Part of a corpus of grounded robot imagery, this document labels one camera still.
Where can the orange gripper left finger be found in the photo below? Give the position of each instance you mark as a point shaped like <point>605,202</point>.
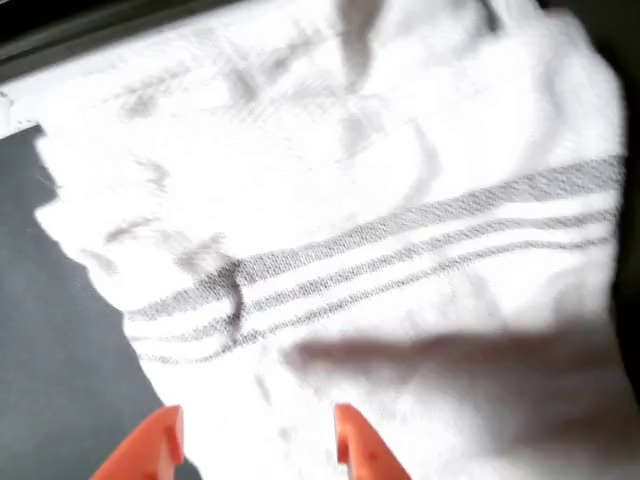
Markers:
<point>150,447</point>

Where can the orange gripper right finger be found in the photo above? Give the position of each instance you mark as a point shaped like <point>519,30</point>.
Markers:
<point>365,450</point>

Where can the white grey-striped towel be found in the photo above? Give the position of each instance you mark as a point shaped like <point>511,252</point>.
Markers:
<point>375,200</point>

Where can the black desk mat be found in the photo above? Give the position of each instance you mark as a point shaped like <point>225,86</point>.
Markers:
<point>55,325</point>

